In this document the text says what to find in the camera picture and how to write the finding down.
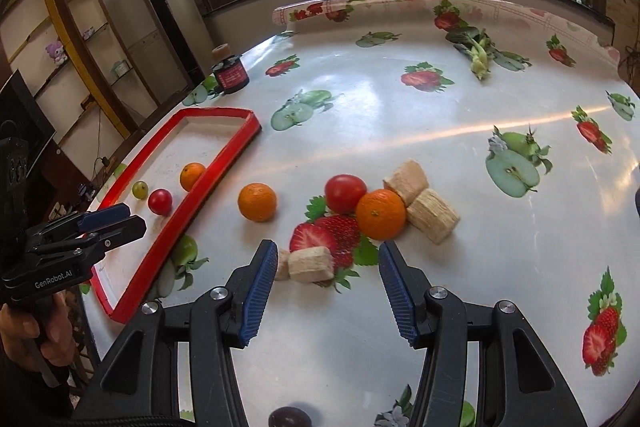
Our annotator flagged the person's left forearm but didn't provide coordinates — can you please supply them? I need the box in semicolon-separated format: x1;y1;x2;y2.
0;347;76;427

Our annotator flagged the person's left hand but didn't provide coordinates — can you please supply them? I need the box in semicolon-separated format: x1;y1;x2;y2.
0;294;81;363

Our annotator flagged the black screen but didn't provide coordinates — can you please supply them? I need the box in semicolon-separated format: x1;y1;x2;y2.
0;69;56;178

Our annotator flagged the purple plush toy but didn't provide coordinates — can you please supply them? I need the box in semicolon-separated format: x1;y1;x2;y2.
46;41;68;66

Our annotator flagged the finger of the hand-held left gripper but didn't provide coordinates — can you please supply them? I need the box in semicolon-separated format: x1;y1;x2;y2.
45;203;132;238
30;215;147;268

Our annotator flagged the orange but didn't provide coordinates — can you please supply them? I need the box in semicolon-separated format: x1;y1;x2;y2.
237;183;277;223
179;162;207;192
355;189;407;241

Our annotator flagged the fruit print tablecloth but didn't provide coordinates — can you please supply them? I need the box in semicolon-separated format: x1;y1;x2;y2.
80;0;640;427

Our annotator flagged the black jar with red label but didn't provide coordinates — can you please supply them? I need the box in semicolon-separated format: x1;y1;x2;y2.
212;55;250;94

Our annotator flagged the green leafy vegetable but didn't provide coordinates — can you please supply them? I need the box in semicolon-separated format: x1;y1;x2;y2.
446;27;531;80

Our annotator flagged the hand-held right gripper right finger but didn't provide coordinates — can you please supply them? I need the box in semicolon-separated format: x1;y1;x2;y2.
378;239;591;427

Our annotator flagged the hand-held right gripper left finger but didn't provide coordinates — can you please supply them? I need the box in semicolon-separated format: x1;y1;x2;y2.
86;239;279;427

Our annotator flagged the red rimmed white tray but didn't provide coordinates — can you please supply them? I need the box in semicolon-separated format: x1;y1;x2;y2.
90;107;262;324

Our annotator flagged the wooden wall shelf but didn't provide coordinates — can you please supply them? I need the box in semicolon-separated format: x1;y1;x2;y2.
0;0;151;148

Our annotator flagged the red tomato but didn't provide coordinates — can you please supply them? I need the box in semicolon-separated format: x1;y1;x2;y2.
324;174;368;214
147;188;173;215

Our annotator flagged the tall standing air conditioner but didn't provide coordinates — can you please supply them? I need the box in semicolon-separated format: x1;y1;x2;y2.
127;0;213;92

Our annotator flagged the dark purple plum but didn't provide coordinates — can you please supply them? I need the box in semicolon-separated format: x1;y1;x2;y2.
268;406;313;427

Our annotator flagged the beige rice cake piece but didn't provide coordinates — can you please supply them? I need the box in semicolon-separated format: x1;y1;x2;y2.
406;188;461;245
274;249;292;281
288;246;335;284
383;159;430;206

